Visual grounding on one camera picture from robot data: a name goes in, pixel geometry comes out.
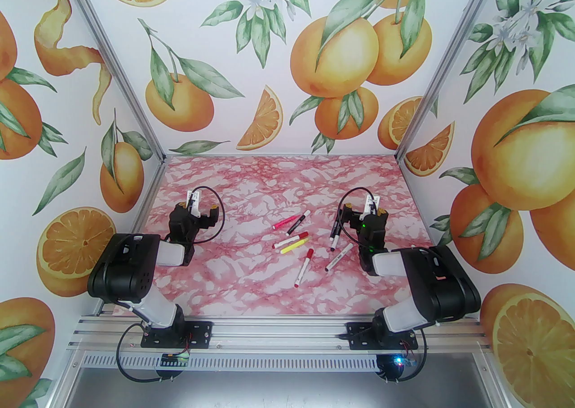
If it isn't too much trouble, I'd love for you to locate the white whiteboard marker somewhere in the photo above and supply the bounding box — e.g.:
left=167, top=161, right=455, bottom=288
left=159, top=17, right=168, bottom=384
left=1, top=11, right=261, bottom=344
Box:
left=325, top=243, right=354, bottom=272

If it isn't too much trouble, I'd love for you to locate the white barrel red marker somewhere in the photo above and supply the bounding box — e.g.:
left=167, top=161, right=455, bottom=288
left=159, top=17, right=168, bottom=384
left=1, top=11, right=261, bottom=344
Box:
left=273, top=231, right=310, bottom=249
left=294, top=249, right=314, bottom=287

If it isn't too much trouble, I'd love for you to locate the yellow highlighter pen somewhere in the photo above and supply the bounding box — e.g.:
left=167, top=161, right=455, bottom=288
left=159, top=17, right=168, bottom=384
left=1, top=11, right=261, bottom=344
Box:
left=280, top=239, right=312, bottom=255

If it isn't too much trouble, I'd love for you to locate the grey metal panel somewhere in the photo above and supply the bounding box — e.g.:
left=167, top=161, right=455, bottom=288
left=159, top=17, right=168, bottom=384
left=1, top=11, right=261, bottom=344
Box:
left=56, top=368, right=501, bottom=408

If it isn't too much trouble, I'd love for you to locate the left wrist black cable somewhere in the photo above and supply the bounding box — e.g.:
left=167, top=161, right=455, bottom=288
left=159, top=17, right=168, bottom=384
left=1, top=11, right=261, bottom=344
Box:
left=189, top=186, right=225, bottom=245

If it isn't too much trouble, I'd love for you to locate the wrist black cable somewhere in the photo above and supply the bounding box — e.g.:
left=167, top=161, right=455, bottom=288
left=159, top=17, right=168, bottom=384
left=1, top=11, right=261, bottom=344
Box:
left=336, top=187, right=376, bottom=247
left=189, top=186, right=225, bottom=245

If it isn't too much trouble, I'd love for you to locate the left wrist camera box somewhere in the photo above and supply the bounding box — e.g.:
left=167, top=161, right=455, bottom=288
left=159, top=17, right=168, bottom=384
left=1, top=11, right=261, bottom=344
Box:
left=186, top=189, right=203, bottom=218

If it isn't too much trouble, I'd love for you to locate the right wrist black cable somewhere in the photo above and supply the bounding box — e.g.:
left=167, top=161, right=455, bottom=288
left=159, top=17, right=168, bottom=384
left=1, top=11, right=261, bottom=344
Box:
left=336, top=187, right=376, bottom=247

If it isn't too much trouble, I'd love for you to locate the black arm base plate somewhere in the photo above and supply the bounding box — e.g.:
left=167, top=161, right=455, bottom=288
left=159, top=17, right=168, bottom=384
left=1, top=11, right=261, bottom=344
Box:
left=348, top=322, right=418, bottom=350
left=141, top=321, right=213, bottom=348

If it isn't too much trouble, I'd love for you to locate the black base cable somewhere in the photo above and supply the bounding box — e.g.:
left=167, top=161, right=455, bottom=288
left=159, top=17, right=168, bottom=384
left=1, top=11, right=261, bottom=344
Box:
left=115, top=323, right=173, bottom=384
left=382, top=338, right=428, bottom=384

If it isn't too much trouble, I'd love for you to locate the perforated cable tray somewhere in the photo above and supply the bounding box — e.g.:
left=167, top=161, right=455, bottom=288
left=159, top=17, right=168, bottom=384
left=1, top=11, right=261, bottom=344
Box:
left=81, top=355, right=382, bottom=371

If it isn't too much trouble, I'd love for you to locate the aluminium frame post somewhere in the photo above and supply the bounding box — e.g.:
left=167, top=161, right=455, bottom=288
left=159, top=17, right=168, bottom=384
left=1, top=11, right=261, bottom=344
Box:
left=395, top=0, right=518, bottom=162
left=47, top=0, right=167, bottom=164

